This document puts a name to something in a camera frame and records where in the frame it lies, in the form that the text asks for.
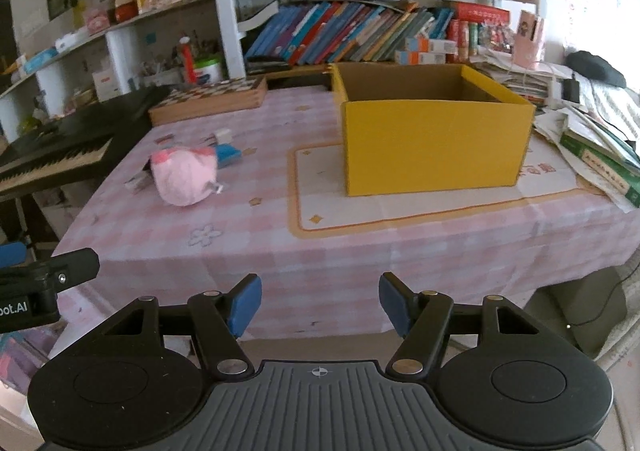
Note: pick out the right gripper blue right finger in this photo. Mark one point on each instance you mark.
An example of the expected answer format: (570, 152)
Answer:
(421, 320)

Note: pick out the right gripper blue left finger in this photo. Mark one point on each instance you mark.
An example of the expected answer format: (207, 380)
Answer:
(219, 320)

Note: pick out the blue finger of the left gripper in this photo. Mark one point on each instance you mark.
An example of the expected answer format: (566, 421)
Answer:
(12, 254)
(56, 274)

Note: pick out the pink plush toy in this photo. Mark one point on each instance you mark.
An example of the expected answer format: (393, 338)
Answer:
(185, 176)

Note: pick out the blue plastic block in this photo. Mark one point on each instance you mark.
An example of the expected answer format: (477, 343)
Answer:
(227, 154)

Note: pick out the white power adapter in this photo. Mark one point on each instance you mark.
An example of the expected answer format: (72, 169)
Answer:
(218, 137)

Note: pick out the pink checkered tablecloth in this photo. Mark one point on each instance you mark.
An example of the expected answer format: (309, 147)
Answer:
(283, 214)

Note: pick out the black electronic keyboard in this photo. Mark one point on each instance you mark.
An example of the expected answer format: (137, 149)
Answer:
(87, 144)

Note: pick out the yellow cardboard box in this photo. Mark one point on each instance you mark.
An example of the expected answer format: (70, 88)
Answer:
(427, 128)

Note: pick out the wooden chess board box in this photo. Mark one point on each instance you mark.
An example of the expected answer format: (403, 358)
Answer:
(208, 100)

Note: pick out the white green lidded tub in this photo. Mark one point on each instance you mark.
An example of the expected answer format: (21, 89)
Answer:
(209, 71)

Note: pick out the green thick book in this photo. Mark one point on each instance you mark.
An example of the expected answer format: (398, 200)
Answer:
(623, 180)

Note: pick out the pile of papers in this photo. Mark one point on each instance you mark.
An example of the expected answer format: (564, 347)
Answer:
(603, 117)

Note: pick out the row of leaning books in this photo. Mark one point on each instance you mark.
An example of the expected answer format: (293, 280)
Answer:
(327, 32)

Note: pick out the white bookshelf unit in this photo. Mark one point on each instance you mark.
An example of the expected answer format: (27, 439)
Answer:
(225, 1)

